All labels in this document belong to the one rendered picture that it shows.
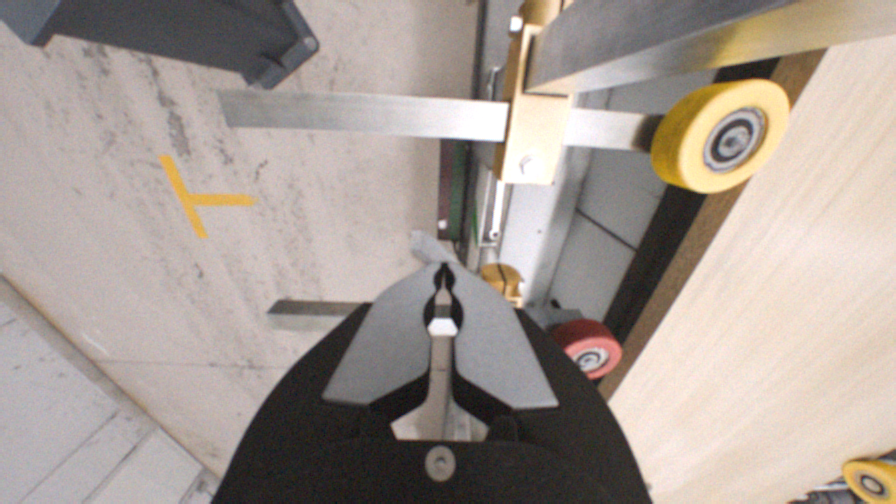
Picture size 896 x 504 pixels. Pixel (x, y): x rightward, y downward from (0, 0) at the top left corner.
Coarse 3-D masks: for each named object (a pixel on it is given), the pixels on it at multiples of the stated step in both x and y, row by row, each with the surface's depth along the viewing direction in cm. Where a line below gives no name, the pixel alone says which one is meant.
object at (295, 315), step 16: (288, 304) 33; (304, 304) 33; (320, 304) 33; (336, 304) 33; (352, 304) 34; (272, 320) 32; (288, 320) 32; (304, 320) 32; (320, 320) 32; (336, 320) 32; (448, 320) 32; (544, 320) 33; (560, 320) 33
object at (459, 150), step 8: (456, 144) 36; (464, 144) 36; (456, 152) 37; (464, 152) 37; (456, 160) 37; (464, 160) 37; (456, 168) 38; (464, 168) 38; (456, 176) 38; (456, 184) 39; (456, 192) 40; (456, 200) 40; (456, 208) 41; (456, 216) 42; (456, 224) 42; (456, 232) 43
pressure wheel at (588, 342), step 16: (576, 320) 30; (592, 320) 30; (560, 336) 30; (576, 336) 28; (592, 336) 28; (608, 336) 28; (576, 352) 28; (592, 352) 29; (608, 352) 28; (592, 368) 30; (608, 368) 30
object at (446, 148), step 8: (448, 144) 36; (448, 152) 37; (448, 160) 37; (448, 168) 38; (440, 176) 38; (448, 176) 38; (440, 184) 39; (448, 184) 39; (440, 192) 40; (448, 192) 40; (440, 200) 40; (448, 200) 40; (440, 208) 41; (448, 208) 41; (440, 216) 42; (448, 216) 42; (440, 224) 42; (448, 224) 42; (440, 232) 43
